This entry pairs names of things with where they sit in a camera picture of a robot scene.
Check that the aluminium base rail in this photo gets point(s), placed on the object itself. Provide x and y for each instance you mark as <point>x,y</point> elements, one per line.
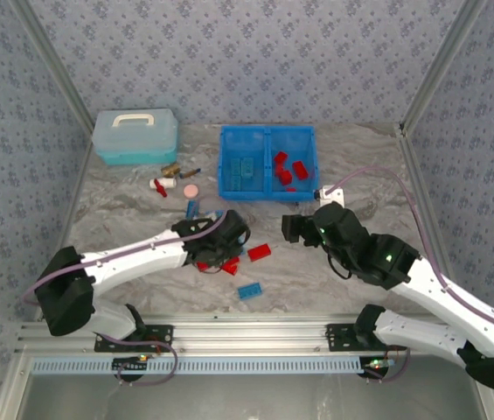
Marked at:
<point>251,334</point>

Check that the small controller board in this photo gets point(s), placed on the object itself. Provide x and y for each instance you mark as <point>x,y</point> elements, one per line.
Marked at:
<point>130,364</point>
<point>375,364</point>

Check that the pink round disc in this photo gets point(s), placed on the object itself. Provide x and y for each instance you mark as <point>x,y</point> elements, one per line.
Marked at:
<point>191,191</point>

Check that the translucent teal storage box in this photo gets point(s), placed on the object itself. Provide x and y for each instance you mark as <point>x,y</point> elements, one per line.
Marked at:
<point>141,140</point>

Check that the metal lower panel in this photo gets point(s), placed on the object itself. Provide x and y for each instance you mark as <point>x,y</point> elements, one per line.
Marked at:
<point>229,398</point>

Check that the aluminium corner post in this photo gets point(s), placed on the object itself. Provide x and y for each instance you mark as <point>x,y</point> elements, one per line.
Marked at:
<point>56,65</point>
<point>439,65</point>

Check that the aluminium side rail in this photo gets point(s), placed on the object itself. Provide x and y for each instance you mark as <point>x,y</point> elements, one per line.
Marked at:
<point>417,175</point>
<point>79,175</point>

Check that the blue plastic bin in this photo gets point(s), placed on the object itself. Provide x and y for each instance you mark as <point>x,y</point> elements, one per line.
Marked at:
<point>244,140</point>
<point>303,144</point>

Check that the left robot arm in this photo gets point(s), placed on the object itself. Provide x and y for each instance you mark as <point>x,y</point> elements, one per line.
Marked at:
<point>141,254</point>

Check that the long red lego brick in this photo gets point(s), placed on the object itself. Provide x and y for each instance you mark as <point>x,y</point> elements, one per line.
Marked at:
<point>300,170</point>
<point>232,267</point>
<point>259,252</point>

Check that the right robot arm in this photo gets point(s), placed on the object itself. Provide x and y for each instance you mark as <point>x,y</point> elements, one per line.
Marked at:
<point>447,297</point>

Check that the brass ball valve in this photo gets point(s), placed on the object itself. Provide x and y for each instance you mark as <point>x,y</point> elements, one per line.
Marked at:
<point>170,170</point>

